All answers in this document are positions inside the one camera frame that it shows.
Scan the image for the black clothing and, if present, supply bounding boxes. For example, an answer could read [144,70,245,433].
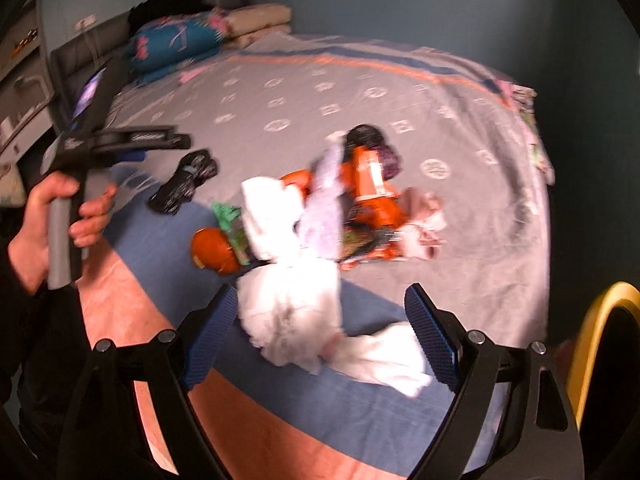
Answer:
[127,0,212,32]

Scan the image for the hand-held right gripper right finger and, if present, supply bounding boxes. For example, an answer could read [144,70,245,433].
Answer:
[404,283,584,480]

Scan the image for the beige patterned pillow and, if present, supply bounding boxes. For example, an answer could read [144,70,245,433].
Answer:
[234,24,294,49]
[227,3,293,32]

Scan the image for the person's left hand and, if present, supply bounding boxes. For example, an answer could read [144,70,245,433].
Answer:
[9,172,119,295]

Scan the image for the floral bed sheet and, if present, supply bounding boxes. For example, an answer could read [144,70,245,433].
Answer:
[500,79,557,187]

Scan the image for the teal floral pillow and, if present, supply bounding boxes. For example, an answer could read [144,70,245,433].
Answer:
[125,9,232,84]

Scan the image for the grey headboard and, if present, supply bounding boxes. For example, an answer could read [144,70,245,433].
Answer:
[50,0,251,121]

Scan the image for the colourful flat wrapper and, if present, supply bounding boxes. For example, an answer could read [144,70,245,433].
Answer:
[339,225,407,267]

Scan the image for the pink crumpled tissue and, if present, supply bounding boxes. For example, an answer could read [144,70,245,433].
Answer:
[397,187,449,261]

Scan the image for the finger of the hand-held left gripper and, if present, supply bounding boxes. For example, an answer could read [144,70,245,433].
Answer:
[94,126,194,153]
[106,150,149,167]

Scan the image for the white shelf unit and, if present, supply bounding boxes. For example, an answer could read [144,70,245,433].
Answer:
[0,0,57,203]

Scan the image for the orange snack wrapper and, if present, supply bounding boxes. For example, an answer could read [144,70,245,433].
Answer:
[340,144,407,232]

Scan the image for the white fluffy plush toy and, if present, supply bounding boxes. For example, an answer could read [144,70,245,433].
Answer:
[236,259,347,377]

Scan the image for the white crumpled tissue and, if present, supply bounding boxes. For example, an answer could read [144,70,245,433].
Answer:
[240,176,307,266]
[327,322,434,399]

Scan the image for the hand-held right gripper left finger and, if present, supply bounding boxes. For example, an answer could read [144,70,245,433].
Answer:
[55,283,240,480]

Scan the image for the white foam net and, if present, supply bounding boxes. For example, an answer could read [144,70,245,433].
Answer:
[297,141,352,262]

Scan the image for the person's left forearm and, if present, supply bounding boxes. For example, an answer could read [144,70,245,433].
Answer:
[0,240,108,461]

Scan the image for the grey printed blanket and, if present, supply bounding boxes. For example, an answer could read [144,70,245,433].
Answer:
[75,34,557,480]

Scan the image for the dark purple plastic bag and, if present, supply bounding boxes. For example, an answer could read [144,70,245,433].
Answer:
[345,124,404,181]

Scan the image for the green wrapper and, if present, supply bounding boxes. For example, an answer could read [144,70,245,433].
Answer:
[212,202,252,267]

